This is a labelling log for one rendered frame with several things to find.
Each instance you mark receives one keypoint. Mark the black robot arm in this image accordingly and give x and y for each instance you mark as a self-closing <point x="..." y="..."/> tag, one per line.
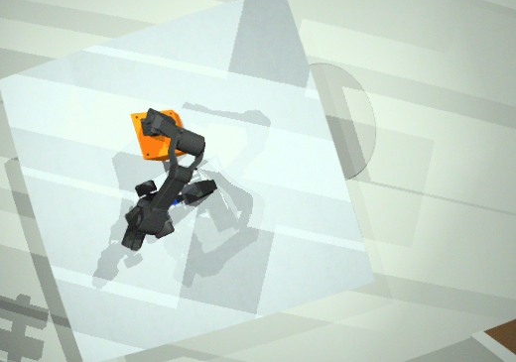
<point x="149" y="217"/>

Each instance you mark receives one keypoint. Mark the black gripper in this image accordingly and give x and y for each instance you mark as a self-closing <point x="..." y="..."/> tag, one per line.
<point x="146" y="188"/>

